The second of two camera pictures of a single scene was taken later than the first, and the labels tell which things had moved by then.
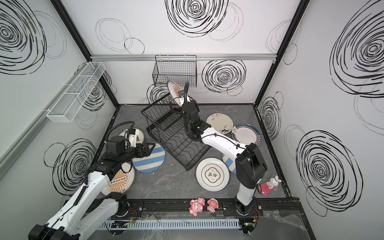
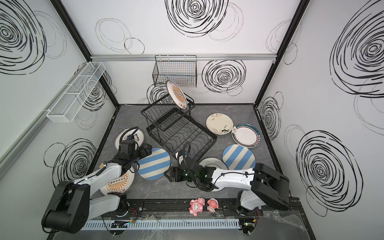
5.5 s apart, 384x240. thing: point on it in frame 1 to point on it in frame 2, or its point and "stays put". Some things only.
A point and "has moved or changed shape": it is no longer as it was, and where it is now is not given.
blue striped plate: (152, 162) has moved or changed shape
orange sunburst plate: (174, 90) stays put
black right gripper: (186, 102) to (174, 173)
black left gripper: (142, 150) stays put
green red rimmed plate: (246, 133) stays put
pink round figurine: (213, 204) stays put
